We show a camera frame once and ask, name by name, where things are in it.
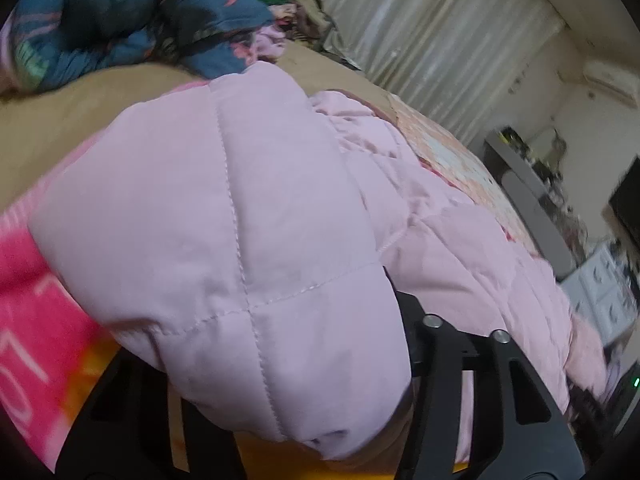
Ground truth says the white drawer cabinet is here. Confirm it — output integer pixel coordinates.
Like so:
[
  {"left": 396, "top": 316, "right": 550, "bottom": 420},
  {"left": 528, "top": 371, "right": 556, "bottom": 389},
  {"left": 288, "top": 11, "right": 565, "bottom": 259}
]
[{"left": 559, "top": 240, "right": 640, "bottom": 348}]

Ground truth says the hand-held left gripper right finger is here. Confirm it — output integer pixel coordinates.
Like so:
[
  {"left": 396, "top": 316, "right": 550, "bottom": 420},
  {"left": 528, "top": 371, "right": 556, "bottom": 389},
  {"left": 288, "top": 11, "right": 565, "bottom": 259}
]
[{"left": 384, "top": 267, "right": 587, "bottom": 480}]

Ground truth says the white air conditioner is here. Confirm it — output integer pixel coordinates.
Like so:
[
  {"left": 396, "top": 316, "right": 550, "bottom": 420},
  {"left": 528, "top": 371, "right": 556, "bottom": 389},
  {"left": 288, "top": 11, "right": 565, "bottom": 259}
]
[{"left": 582, "top": 59, "right": 640, "bottom": 106}]

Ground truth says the light pink garment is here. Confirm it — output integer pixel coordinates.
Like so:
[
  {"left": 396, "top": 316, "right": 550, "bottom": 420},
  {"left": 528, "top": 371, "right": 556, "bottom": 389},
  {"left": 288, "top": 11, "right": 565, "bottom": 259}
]
[{"left": 235, "top": 25, "right": 288, "bottom": 66}]

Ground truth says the white pleated curtain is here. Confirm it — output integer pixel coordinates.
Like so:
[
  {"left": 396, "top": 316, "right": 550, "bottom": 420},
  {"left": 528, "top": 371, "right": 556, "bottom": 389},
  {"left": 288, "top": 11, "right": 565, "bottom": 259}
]
[{"left": 320, "top": 0, "right": 573, "bottom": 147}]

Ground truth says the pink quilted jacket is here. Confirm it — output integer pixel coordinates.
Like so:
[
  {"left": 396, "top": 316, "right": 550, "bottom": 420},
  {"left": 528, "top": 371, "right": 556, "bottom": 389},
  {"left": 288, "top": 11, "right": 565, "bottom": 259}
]
[{"left": 27, "top": 62, "right": 608, "bottom": 463}]

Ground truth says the pile of mixed clothes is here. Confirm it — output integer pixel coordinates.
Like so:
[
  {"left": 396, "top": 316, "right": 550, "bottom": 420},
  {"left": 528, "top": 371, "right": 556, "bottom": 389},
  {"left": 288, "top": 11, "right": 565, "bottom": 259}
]
[{"left": 230, "top": 0, "right": 353, "bottom": 61}]

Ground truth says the peach and white printed blanket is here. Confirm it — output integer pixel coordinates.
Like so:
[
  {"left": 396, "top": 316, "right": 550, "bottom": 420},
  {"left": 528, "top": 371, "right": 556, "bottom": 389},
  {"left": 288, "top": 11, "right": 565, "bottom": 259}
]
[{"left": 387, "top": 95, "right": 548, "bottom": 258}]

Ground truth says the clutter of small shelf items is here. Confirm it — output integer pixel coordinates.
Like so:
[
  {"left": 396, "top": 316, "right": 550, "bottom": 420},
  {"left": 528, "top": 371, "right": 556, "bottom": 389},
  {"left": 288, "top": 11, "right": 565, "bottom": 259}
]
[{"left": 497, "top": 127, "right": 588, "bottom": 256}]

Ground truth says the black flat television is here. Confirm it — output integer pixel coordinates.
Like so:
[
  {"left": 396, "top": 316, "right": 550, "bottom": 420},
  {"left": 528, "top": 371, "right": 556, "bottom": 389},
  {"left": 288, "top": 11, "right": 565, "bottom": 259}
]
[{"left": 607, "top": 157, "right": 640, "bottom": 246}]

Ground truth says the blue patterned blanket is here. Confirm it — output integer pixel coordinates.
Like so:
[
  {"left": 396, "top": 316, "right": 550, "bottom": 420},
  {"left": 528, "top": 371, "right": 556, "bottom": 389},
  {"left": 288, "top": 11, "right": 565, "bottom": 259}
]
[{"left": 0, "top": 0, "right": 276, "bottom": 92}]

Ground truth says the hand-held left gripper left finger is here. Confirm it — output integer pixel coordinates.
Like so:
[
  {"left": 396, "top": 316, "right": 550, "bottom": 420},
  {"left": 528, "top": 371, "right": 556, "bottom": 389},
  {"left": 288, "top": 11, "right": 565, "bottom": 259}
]
[{"left": 55, "top": 354, "right": 248, "bottom": 480}]

